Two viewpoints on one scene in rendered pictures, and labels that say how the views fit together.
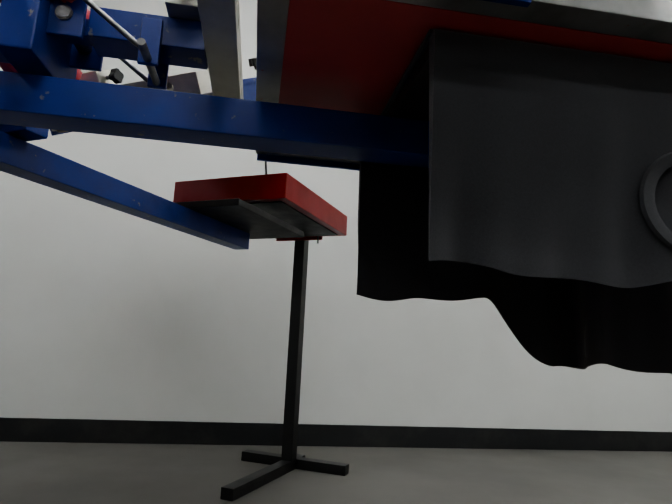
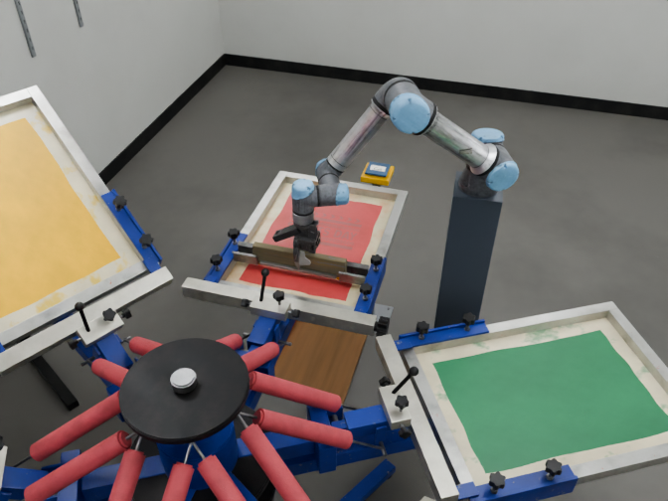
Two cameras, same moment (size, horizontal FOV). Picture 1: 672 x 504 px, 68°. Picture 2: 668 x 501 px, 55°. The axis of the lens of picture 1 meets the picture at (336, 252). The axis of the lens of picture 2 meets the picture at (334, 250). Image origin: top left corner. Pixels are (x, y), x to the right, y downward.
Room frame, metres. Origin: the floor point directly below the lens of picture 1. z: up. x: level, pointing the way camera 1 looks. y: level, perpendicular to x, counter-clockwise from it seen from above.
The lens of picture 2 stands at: (-0.09, 1.55, 2.56)
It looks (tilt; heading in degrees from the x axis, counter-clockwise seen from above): 40 degrees down; 295
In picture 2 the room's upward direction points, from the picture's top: straight up
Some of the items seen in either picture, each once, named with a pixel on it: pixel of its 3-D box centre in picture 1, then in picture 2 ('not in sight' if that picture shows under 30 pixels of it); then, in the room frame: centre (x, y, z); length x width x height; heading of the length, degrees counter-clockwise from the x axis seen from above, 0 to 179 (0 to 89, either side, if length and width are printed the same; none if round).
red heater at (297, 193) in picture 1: (268, 211); not in sight; (1.97, 0.28, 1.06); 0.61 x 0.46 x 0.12; 159
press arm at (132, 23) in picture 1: (151, 39); (264, 328); (0.73, 0.31, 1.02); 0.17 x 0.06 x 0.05; 99
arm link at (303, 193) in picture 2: not in sight; (303, 196); (0.76, -0.05, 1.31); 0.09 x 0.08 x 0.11; 33
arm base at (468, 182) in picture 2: not in sight; (480, 175); (0.26, -0.53, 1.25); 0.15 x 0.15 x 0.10
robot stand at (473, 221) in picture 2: not in sight; (458, 300); (0.26, -0.53, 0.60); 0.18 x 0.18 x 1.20; 13
